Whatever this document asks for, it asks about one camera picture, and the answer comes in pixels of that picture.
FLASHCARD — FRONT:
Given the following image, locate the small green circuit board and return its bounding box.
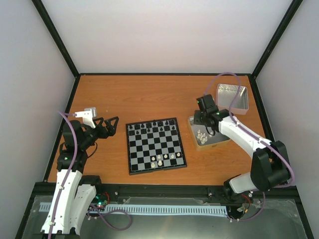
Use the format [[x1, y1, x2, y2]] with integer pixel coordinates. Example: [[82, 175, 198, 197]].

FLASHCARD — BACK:
[[91, 192, 110, 212]]

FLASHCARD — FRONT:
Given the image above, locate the black frame rail base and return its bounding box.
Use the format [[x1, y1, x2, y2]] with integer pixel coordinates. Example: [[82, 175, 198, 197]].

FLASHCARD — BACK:
[[15, 181, 314, 239]]

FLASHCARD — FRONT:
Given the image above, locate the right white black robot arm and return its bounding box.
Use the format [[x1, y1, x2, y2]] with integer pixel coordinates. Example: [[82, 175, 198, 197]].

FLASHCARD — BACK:
[[194, 95, 295, 202]]

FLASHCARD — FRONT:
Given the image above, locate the gold metal tin box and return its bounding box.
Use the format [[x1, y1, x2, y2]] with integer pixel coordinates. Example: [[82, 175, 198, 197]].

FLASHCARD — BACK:
[[187, 116, 230, 151]]

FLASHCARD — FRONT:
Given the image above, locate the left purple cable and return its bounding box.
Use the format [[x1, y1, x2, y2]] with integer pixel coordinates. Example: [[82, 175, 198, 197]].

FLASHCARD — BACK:
[[47, 110, 79, 239]]

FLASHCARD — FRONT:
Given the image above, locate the black and white chessboard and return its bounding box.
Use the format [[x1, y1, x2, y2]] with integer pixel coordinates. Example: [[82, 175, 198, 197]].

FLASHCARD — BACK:
[[126, 118, 187, 175]]

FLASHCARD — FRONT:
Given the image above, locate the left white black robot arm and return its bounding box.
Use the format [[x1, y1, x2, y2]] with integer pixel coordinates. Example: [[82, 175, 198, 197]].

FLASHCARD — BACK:
[[40, 114, 119, 239]]

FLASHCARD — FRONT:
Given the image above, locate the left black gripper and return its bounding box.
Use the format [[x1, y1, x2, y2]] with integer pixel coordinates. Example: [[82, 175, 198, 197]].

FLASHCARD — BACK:
[[81, 117, 120, 148]]

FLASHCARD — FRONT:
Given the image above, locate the light blue cable duct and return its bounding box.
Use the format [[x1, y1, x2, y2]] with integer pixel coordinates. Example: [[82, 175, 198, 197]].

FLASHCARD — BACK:
[[39, 202, 229, 217]]

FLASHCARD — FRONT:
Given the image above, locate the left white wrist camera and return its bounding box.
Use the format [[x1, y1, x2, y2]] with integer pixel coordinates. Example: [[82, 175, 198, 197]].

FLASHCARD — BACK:
[[74, 107, 97, 128]]

